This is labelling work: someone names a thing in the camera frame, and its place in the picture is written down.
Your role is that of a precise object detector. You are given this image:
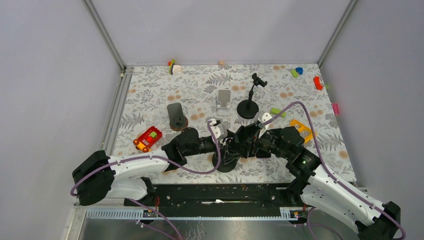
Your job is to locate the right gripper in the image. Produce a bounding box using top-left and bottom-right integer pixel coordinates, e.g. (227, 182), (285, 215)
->
(229, 121), (291, 159)

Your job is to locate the black tripod stand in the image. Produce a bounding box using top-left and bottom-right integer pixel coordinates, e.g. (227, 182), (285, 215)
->
(212, 145), (241, 173)
(236, 73), (268, 120)

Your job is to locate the wooden-base grey phone stand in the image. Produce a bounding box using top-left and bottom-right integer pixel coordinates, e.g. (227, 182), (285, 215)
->
(167, 102), (188, 132)

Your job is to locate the purple-edged black phone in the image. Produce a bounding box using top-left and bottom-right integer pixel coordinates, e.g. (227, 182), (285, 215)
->
(255, 149), (272, 159)

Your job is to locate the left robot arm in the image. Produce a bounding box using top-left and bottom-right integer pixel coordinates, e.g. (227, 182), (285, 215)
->
(70, 126), (234, 206)

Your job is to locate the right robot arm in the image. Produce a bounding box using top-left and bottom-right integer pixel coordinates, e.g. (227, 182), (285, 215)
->
(229, 123), (401, 240)

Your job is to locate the white phone stand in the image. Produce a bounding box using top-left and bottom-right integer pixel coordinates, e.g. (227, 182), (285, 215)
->
(216, 89), (231, 116)

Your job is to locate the red yellow toy truck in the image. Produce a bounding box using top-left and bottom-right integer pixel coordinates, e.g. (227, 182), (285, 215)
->
(133, 126), (163, 153)

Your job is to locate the green cylinder block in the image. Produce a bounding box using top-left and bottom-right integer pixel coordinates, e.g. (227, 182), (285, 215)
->
(290, 69), (299, 78)

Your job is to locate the floral patterned mat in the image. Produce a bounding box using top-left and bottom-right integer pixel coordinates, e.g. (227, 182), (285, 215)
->
(112, 63), (357, 182)

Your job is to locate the blue heart block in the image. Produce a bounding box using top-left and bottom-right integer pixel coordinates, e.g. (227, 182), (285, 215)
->
(295, 67), (304, 75)

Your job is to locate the red arch block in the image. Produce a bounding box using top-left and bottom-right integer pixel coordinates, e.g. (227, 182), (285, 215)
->
(313, 76), (324, 91)

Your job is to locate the colourful block stack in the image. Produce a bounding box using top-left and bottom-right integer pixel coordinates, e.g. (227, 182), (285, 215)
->
(168, 59), (183, 75)

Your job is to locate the pink brick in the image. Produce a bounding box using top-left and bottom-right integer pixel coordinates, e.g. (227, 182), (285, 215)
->
(331, 103), (341, 116)

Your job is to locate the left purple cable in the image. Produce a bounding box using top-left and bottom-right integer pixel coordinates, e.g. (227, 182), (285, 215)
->
(69, 119), (222, 197)

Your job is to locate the purple cable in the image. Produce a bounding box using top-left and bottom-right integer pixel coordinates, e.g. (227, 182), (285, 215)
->
(69, 119), (222, 197)
(263, 100), (407, 240)

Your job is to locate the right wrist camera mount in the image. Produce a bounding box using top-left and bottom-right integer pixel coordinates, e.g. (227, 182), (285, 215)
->
(254, 111), (273, 139)

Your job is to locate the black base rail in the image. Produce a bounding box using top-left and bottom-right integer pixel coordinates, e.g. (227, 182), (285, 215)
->
(74, 182), (374, 221)

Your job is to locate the yellow triangle frame toy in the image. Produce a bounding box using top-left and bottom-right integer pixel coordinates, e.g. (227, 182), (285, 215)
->
(289, 119), (313, 144)

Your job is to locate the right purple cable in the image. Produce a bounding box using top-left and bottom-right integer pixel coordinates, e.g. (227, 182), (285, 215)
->
(263, 100), (407, 240)

